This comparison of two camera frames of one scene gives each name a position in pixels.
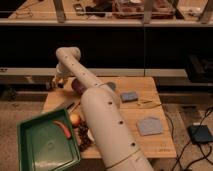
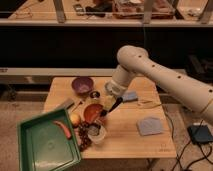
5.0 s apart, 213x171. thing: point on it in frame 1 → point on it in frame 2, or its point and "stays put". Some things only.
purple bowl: x=77 y=87 stays put
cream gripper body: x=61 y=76 → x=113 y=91
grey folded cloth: x=149 y=126 stays put
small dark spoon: x=75 y=107 stays put
